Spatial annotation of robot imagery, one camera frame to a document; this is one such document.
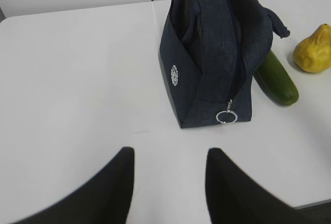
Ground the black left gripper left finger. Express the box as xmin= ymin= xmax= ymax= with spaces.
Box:
xmin=17 ymin=147 xmax=135 ymax=223

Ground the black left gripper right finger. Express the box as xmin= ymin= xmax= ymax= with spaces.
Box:
xmin=205 ymin=148 xmax=330 ymax=223

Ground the green cucumber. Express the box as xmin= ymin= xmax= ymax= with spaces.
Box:
xmin=254 ymin=51 xmax=299 ymax=106

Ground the yellow pear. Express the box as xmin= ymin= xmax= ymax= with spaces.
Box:
xmin=293 ymin=23 xmax=330 ymax=73

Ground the dark blue lunch bag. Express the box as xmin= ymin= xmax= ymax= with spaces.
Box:
xmin=159 ymin=0 xmax=290 ymax=128

